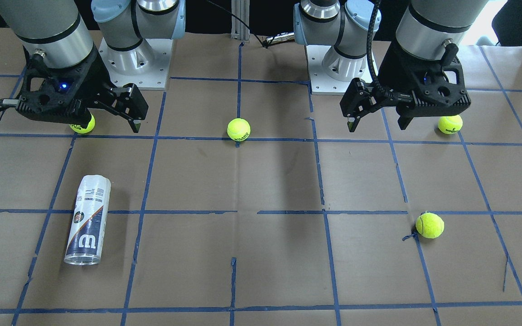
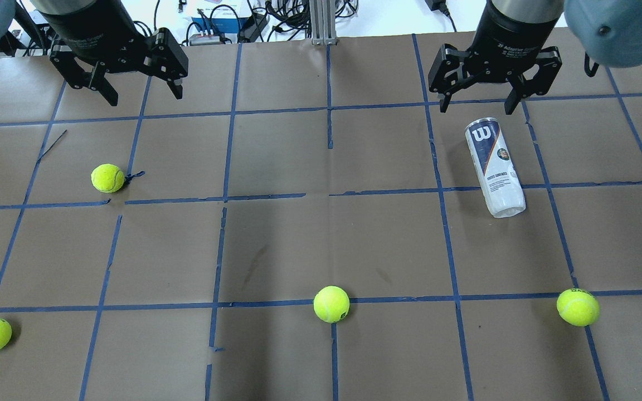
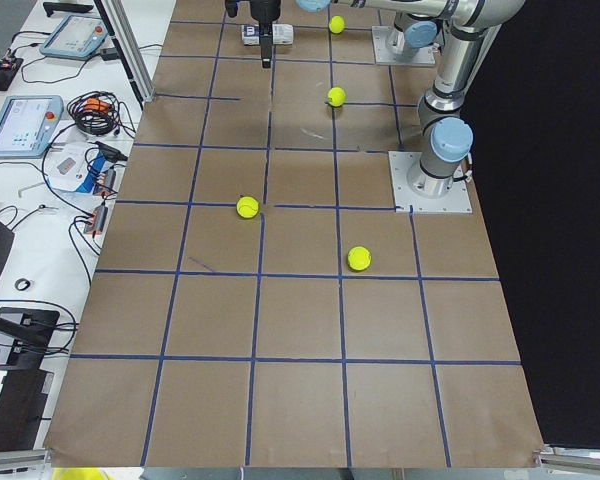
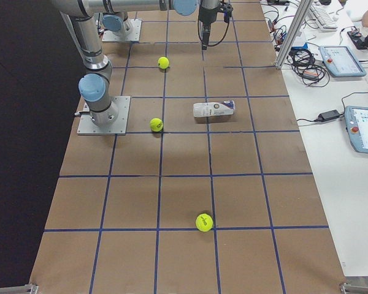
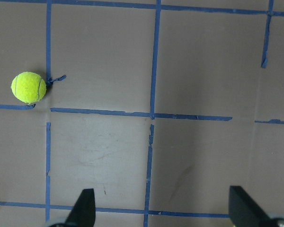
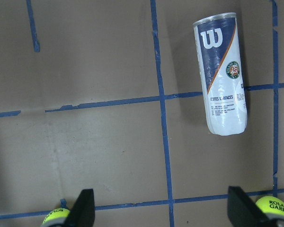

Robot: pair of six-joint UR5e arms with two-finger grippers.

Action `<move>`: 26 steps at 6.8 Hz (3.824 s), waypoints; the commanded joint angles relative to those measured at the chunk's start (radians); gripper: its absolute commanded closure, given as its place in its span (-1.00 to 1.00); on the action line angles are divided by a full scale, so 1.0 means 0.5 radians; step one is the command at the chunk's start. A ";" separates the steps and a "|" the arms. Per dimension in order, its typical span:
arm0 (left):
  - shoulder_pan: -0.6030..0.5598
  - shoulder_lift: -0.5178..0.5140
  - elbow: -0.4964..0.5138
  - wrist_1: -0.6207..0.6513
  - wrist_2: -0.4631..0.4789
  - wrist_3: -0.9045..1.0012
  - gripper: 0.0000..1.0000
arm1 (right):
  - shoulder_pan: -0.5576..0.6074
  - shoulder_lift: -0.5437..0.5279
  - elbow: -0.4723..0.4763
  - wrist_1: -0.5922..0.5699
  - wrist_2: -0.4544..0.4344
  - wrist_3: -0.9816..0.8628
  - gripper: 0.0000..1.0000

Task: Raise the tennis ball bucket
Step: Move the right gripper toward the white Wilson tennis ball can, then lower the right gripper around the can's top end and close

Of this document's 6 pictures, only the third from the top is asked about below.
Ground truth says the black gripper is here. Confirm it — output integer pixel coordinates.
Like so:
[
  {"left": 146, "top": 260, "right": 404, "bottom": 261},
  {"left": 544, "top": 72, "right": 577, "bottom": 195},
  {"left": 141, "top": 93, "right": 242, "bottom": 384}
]
[{"left": 224, "top": 0, "right": 281, "bottom": 69}]

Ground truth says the yellow tennis ball far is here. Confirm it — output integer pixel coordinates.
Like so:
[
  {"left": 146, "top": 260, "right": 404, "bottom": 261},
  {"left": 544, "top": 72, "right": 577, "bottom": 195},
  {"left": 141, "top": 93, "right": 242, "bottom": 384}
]
[{"left": 328, "top": 15, "right": 346, "bottom": 35}]

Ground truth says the yellow tennis ball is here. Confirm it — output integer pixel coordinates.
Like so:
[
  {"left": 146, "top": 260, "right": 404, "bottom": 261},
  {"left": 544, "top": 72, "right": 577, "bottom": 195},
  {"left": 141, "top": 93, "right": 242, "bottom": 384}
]
[
  {"left": 236, "top": 196, "right": 260, "bottom": 219},
  {"left": 326, "top": 86, "right": 347, "bottom": 108},
  {"left": 328, "top": 15, "right": 346, "bottom": 35},
  {"left": 347, "top": 245, "right": 372, "bottom": 272}
]

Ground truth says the yellow tennis ball upper middle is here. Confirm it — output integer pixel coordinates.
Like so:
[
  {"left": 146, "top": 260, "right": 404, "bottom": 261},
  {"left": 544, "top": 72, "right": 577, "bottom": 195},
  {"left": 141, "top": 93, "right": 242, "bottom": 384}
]
[{"left": 326, "top": 86, "right": 347, "bottom": 108}]

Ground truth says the yellow tennis ball centre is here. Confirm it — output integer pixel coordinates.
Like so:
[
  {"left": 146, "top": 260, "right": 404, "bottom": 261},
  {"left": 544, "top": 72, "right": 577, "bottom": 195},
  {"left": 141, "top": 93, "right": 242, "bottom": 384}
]
[{"left": 236, "top": 196, "right": 260, "bottom": 219}]

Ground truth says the yellow tennis ball lower right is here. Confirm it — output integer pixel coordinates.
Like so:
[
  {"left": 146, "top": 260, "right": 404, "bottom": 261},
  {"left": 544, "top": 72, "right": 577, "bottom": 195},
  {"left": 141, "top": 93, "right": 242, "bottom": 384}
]
[{"left": 347, "top": 245, "right": 372, "bottom": 272}]

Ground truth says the white blue box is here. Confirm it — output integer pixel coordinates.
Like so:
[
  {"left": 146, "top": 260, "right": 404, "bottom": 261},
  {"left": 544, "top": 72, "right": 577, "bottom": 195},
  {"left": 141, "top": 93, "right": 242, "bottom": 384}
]
[{"left": 241, "top": 24, "right": 294, "bottom": 46}]

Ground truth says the teach pendant far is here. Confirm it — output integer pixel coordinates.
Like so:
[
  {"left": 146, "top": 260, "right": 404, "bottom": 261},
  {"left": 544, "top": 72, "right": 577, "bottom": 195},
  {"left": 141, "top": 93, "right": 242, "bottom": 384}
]
[{"left": 39, "top": 14, "right": 108, "bottom": 60}]

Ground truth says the teach pendant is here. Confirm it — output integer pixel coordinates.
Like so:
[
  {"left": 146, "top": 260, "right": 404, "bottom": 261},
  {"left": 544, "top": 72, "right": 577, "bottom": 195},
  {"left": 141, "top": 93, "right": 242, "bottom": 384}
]
[
  {"left": 39, "top": 14, "right": 108, "bottom": 60},
  {"left": 0, "top": 95, "right": 64, "bottom": 159}
]

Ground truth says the grey orange connector upper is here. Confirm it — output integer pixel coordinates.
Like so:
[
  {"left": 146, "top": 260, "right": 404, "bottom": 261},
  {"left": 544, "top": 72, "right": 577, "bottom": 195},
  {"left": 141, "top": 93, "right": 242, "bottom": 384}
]
[{"left": 93, "top": 168, "right": 117, "bottom": 197}]

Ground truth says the grey orange connector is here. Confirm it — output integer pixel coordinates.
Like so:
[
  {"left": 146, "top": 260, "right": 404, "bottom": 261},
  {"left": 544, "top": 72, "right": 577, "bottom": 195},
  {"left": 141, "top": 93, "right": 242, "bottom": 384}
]
[
  {"left": 83, "top": 204, "right": 109, "bottom": 237},
  {"left": 93, "top": 168, "right": 117, "bottom": 197}
]

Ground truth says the white blue packet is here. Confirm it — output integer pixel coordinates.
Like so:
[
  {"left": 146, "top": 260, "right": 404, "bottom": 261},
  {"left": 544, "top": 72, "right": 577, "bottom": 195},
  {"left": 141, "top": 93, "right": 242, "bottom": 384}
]
[{"left": 44, "top": 142, "right": 107, "bottom": 194}]

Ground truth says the grey orange connector lower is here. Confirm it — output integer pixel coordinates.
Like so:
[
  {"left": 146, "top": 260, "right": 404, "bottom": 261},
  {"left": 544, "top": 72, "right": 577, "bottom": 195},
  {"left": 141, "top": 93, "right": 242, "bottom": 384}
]
[{"left": 83, "top": 204, "right": 109, "bottom": 237}]

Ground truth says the teach pendant near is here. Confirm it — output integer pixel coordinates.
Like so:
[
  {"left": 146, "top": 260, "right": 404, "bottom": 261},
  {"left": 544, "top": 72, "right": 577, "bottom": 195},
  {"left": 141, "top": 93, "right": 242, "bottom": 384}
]
[{"left": 0, "top": 95, "right": 64, "bottom": 159}]

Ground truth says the brown paper table cover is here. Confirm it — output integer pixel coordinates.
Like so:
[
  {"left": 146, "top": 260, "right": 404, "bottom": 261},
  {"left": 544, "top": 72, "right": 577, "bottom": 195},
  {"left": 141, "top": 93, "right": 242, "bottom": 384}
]
[{"left": 45, "top": 1, "right": 543, "bottom": 467}]

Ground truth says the black panel lower left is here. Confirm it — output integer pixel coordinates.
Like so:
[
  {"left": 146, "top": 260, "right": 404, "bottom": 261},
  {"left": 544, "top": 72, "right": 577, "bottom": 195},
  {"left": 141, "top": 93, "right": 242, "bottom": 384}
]
[{"left": 0, "top": 369, "right": 54, "bottom": 452}]

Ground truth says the yellow object bottom edge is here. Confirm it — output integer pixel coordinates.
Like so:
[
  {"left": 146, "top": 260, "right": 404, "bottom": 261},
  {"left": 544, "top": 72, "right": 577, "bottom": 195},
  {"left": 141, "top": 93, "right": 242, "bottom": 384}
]
[{"left": 52, "top": 467, "right": 109, "bottom": 480}]

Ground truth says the aluminium frame post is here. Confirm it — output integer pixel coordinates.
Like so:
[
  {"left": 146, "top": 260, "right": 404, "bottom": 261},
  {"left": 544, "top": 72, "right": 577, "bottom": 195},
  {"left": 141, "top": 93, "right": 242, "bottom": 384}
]
[{"left": 94, "top": 0, "right": 155, "bottom": 108}]

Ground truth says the coiled black cable bundle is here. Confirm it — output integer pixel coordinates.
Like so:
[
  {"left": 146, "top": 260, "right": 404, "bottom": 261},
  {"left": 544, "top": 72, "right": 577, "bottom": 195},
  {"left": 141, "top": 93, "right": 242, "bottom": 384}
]
[{"left": 66, "top": 91, "right": 136, "bottom": 139}]

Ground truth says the aluminium rail bottom left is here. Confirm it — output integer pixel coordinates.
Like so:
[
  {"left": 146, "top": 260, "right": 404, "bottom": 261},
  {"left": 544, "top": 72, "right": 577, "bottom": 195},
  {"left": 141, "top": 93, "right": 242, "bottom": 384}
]
[{"left": 0, "top": 449, "right": 52, "bottom": 471}]

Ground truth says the aluminium rail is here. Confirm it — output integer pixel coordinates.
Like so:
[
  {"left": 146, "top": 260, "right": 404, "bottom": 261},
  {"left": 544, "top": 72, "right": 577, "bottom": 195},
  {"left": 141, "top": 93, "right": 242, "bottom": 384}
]
[
  {"left": 534, "top": 445, "right": 600, "bottom": 475},
  {"left": 0, "top": 449, "right": 52, "bottom": 471}
]

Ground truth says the aluminium rail bottom right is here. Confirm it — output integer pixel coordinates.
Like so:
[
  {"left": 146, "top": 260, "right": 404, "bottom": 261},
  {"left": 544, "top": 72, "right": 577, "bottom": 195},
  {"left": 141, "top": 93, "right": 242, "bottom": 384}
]
[{"left": 534, "top": 445, "right": 600, "bottom": 475}]

